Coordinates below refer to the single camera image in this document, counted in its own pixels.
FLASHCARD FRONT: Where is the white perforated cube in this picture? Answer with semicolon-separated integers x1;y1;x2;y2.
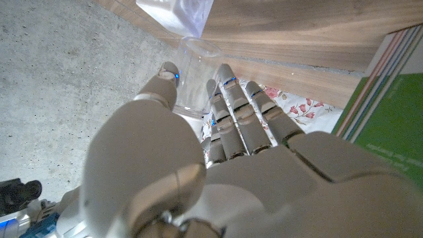
135;0;215;39

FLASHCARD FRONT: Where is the green straw box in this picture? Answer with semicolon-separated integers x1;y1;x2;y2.
331;24;423;191

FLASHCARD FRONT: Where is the floral backdrop cloth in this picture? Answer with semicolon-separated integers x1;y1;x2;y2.
200;78;344;166

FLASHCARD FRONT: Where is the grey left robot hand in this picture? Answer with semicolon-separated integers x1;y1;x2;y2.
80;61;423;238

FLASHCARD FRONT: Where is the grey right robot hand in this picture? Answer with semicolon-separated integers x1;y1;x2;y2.
32;136;213;238

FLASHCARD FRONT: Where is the clear white-capped medicine bottle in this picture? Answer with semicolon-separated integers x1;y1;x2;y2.
171;36;226;139

